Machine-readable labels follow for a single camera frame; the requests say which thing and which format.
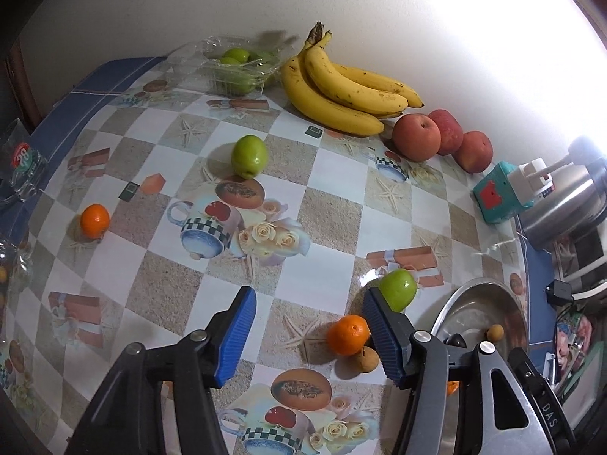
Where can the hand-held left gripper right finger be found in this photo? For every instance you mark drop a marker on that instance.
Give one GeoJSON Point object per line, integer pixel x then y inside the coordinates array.
{"type": "Point", "coordinates": [384, 336]}

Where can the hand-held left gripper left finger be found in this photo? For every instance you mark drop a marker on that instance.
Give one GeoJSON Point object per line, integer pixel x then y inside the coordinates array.
{"type": "Point", "coordinates": [237, 336]}

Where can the brown longan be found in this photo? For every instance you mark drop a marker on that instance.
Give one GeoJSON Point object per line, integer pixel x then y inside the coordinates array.
{"type": "Point", "coordinates": [366, 360]}
{"type": "Point", "coordinates": [495, 332]}

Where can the large orange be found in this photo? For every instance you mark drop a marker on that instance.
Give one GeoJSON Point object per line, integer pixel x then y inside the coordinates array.
{"type": "Point", "coordinates": [347, 335]}

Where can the large green jujube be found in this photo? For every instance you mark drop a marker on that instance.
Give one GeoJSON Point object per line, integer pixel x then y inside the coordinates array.
{"type": "Point", "coordinates": [398, 289]}

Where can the dark purple plum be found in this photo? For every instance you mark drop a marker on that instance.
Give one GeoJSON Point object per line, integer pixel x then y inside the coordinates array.
{"type": "Point", "coordinates": [457, 340]}

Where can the medium orange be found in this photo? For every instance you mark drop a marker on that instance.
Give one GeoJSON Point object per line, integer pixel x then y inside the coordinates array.
{"type": "Point", "coordinates": [453, 387]}

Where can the round metal basin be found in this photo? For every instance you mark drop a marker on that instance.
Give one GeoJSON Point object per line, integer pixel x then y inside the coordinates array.
{"type": "Point", "coordinates": [479, 308]}

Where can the small orange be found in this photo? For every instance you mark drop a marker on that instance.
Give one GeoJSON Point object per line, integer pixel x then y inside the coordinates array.
{"type": "Point", "coordinates": [95, 220]}

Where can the pink patterned packet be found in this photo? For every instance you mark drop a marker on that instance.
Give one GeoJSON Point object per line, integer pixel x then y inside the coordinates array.
{"type": "Point", "coordinates": [576, 341]}

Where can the black charger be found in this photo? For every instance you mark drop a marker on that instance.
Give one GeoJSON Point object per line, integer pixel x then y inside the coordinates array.
{"type": "Point", "coordinates": [559, 292]}

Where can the checkered printed tablecloth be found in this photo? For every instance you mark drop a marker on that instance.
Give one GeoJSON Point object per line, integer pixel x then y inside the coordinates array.
{"type": "Point", "coordinates": [332, 227]}

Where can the teal plastic toy box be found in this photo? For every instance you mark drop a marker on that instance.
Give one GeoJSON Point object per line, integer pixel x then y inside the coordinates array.
{"type": "Point", "coordinates": [493, 196]}

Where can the small green jujube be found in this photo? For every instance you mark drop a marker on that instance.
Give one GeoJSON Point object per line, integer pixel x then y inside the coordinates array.
{"type": "Point", "coordinates": [249, 156]}

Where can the stainless steel kettle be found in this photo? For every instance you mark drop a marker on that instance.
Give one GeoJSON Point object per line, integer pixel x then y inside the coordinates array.
{"type": "Point", "coordinates": [564, 211]}

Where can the red apple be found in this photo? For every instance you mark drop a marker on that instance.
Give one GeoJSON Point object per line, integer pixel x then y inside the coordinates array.
{"type": "Point", "coordinates": [450, 128]}
{"type": "Point", "coordinates": [416, 137]}
{"type": "Point", "coordinates": [474, 151]}

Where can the white power adapter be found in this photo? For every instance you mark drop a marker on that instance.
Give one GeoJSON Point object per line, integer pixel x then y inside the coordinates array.
{"type": "Point", "coordinates": [531, 180]}

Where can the clear glass jar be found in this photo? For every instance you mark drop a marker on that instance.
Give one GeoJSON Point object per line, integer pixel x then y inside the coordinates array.
{"type": "Point", "coordinates": [12, 265]}

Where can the yellow banana bunch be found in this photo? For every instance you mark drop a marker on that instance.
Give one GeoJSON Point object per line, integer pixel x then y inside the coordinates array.
{"type": "Point", "coordinates": [341, 90]}

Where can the boxed green jujube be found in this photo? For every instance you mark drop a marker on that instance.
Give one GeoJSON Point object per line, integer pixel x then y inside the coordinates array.
{"type": "Point", "coordinates": [243, 84]}
{"type": "Point", "coordinates": [268, 57]}
{"type": "Point", "coordinates": [235, 54]}

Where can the clear plastic fruit box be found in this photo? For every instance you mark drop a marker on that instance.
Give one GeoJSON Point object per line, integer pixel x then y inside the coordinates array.
{"type": "Point", "coordinates": [223, 64]}

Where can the labelled clear glass cup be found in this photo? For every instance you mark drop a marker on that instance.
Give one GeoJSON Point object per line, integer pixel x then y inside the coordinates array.
{"type": "Point", "coordinates": [23, 166]}

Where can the dark brown furniture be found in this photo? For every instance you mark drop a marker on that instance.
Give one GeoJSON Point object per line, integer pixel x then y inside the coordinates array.
{"type": "Point", "coordinates": [19, 85]}

